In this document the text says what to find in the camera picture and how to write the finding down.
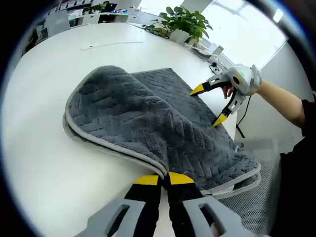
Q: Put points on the large window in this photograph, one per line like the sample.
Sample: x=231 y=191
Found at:
x=242 y=27

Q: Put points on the grey mesh office chair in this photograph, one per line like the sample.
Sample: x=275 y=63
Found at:
x=254 y=187

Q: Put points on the white game controller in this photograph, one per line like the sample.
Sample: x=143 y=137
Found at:
x=216 y=67

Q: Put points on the dark grey towel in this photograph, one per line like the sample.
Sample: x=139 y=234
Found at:
x=153 y=118

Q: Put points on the white office desk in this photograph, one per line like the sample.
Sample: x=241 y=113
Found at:
x=98 y=17

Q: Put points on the person's black shirt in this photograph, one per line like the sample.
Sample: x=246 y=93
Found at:
x=296 y=185

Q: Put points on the white upright device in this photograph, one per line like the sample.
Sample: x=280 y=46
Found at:
x=218 y=50

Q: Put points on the white office chair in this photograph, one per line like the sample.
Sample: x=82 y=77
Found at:
x=57 y=22

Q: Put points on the person's left hand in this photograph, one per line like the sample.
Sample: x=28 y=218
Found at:
x=215 y=228

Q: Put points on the green potted plant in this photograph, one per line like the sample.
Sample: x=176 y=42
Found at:
x=182 y=21

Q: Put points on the person's right hand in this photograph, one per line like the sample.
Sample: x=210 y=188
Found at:
x=228 y=90

